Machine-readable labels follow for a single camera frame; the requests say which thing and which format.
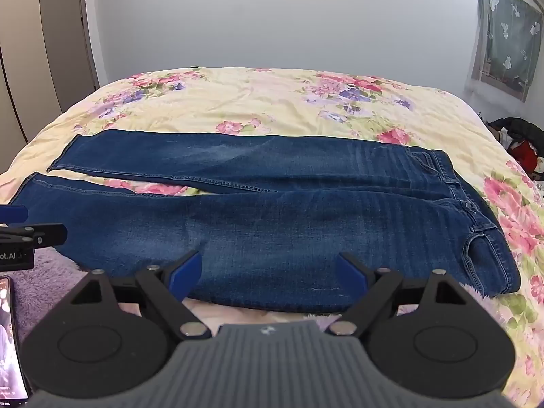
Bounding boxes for beige wardrobe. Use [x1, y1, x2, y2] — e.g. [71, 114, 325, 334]
[0, 0, 101, 146]

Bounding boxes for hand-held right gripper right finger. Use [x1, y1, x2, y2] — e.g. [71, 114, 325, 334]
[325, 253, 473, 341]

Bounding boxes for red cloth item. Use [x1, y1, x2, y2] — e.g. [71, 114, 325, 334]
[509, 140, 540, 176]

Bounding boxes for blue denim pants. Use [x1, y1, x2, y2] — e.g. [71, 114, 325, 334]
[9, 129, 522, 313]

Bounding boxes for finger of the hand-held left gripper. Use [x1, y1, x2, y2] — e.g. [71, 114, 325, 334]
[0, 206, 29, 224]
[0, 223, 69, 249]

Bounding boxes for pale pink sheet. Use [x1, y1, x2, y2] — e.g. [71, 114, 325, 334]
[117, 295, 345, 328]

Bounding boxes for black smartphone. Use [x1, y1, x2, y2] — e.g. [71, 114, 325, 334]
[0, 275, 34, 401]

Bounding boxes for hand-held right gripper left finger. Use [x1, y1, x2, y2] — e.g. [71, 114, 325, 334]
[70, 249, 213, 341]

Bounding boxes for green patterned curtain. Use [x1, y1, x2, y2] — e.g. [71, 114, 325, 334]
[469, 0, 544, 103]

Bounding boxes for floral bedspread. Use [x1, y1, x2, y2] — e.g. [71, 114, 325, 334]
[0, 66, 544, 396]

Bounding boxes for purple fuzzy blanket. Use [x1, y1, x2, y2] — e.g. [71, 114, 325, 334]
[8, 244, 525, 351]

